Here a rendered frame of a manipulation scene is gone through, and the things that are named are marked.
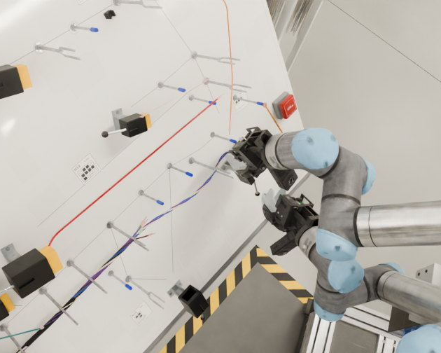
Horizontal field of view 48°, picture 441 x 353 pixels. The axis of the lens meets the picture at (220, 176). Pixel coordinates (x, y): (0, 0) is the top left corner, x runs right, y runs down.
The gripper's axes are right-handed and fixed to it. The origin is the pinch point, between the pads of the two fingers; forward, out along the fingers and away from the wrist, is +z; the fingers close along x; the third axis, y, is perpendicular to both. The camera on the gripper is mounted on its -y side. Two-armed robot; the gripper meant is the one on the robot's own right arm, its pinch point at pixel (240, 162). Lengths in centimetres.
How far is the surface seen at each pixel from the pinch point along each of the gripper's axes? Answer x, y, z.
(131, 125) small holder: 15.8, 27.6, -13.0
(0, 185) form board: 40, 38, -10
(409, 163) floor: -103, -111, 89
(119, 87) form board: 10.2, 34.0, -8.0
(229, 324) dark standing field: 25, -75, 88
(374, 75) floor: -140, -74, 113
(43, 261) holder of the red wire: 46, 24, -15
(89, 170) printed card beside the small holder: 26.6, 26.8, -4.7
